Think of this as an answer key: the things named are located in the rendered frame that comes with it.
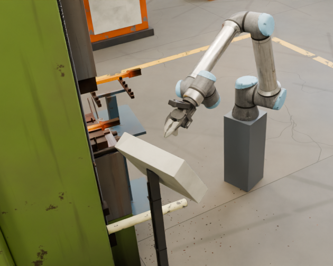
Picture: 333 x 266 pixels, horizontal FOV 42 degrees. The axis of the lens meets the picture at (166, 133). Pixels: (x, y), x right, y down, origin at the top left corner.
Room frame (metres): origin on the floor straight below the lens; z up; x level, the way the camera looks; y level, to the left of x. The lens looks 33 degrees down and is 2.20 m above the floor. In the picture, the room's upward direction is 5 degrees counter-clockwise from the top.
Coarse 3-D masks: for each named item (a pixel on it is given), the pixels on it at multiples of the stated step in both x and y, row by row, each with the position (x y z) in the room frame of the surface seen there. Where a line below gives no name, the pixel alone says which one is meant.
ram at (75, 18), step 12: (60, 0) 1.75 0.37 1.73; (72, 0) 1.77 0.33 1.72; (72, 12) 1.77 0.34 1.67; (84, 12) 1.78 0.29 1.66; (72, 24) 1.76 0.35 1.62; (84, 24) 1.78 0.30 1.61; (72, 36) 1.76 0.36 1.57; (84, 36) 1.78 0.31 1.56; (72, 48) 1.76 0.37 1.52; (84, 48) 1.77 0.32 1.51; (84, 60) 1.77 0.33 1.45; (84, 72) 1.77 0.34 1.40; (96, 72) 1.79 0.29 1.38
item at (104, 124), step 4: (108, 120) 1.97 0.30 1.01; (112, 120) 1.97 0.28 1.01; (116, 120) 1.97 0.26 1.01; (96, 124) 1.95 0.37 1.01; (100, 124) 1.94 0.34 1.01; (104, 124) 1.94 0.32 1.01; (108, 124) 1.96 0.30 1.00; (112, 124) 1.97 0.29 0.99; (116, 124) 1.97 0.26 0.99; (88, 128) 1.92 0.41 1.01; (92, 128) 1.92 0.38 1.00; (96, 128) 1.93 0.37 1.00; (104, 128) 1.93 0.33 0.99
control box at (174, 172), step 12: (120, 144) 1.51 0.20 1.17; (132, 144) 1.48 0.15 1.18; (144, 144) 1.46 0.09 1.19; (132, 156) 1.43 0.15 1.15; (144, 156) 1.40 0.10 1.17; (156, 156) 1.38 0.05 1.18; (168, 156) 1.36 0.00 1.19; (144, 168) 1.48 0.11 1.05; (156, 168) 1.33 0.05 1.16; (168, 168) 1.31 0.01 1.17; (180, 168) 1.30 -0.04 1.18; (168, 180) 1.38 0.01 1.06; (180, 180) 1.29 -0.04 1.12; (192, 180) 1.34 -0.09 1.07; (180, 192) 1.41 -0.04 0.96; (192, 192) 1.34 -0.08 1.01; (204, 192) 1.39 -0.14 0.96
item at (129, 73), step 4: (136, 68) 2.65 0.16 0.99; (140, 68) 2.65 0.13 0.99; (128, 72) 2.61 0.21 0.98; (132, 72) 2.62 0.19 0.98; (136, 72) 2.63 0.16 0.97; (140, 72) 2.64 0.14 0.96; (112, 76) 2.59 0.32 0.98; (116, 76) 2.58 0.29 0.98; (120, 76) 2.58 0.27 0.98; (124, 76) 2.59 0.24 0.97; (128, 76) 2.60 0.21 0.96; (132, 76) 2.62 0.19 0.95; (96, 80) 2.55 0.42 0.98; (100, 80) 2.54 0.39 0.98; (104, 80) 2.55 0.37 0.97; (108, 80) 2.56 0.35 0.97; (112, 80) 2.57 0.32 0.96
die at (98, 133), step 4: (88, 124) 1.99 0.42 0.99; (92, 124) 1.98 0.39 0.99; (100, 128) 1.92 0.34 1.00; (92, 132) 1.90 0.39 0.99; (96, 132) 1.90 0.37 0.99; (100, 132) 1.90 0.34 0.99; (92, 136) 1.87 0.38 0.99; (96, 136) 1.86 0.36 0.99; (100, 136) 1.87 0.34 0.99; (104, 136) 1.87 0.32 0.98; (92, 140) 1.84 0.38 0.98; (100, 140) 1.84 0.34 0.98; (104, 140) 1.83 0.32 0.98; (92, 144) 1.81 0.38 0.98; (100, 144) 1.82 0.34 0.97; (104, 144) 1.83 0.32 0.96; (92, 148) 1.80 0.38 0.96; (96, 148) 1.81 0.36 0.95; (100, 148) 1.82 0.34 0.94
